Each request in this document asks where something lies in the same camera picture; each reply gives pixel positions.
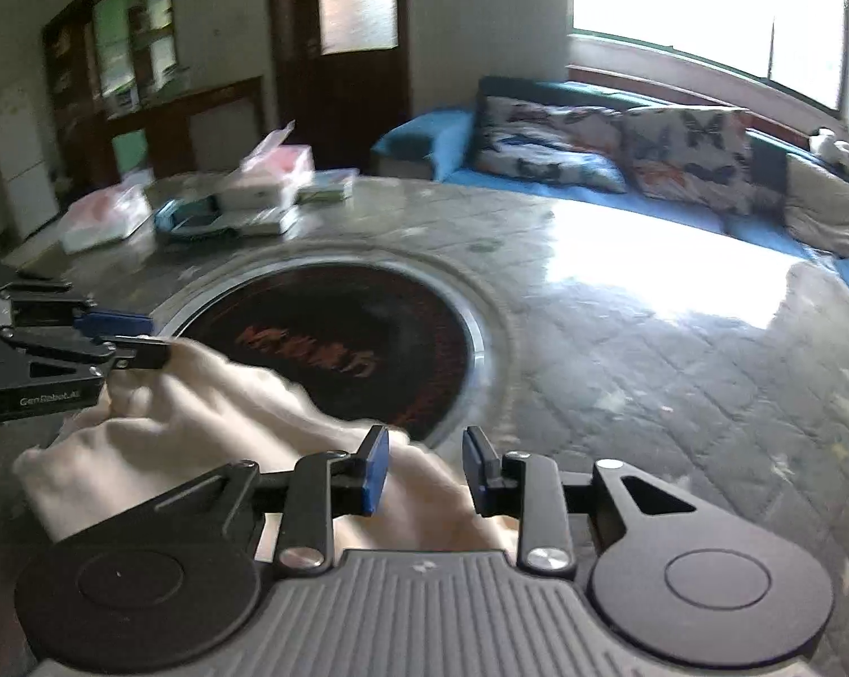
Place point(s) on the round table hotplate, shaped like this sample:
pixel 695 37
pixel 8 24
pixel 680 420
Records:
pixel 367 331

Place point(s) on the green white packet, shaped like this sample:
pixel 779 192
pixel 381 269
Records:
pixel 330 186

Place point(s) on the pink tissue pack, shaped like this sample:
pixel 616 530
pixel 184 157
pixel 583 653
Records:
pixel 103 216

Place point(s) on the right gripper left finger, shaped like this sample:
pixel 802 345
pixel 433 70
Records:
pixel 322 487

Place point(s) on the blue sofa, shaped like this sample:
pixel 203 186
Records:
pixel 440 145

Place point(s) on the left butterfly cushion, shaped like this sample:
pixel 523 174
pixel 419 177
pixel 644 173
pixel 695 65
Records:
pixel 559 145

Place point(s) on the flat white box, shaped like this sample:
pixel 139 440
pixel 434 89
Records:
pixel 274 221

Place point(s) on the grey cushion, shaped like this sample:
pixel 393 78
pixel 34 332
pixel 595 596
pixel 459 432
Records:
pixel 816 209

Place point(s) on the butterfly cushion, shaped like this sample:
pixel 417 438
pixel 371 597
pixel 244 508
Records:
pixel 692 155
pixel 559 145

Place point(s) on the white refrigerator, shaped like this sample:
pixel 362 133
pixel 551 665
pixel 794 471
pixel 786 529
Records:
pixel 24 171

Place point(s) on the plush toys pile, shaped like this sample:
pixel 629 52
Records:
pixel 830 152

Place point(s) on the dark wooden door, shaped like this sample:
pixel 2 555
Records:
pixel 341 71

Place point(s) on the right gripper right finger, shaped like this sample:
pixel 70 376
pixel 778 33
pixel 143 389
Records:
pixel 527 488

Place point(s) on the right butterfly cushion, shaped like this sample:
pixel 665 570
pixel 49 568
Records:
pixel 692 155

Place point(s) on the window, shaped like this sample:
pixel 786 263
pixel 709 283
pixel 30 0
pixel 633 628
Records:
pixel 794 45

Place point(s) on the dark wooden cabinet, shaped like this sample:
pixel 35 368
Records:
pixel 168 86

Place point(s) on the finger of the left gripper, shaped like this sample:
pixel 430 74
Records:
pixel 117 351
pixel 38 303

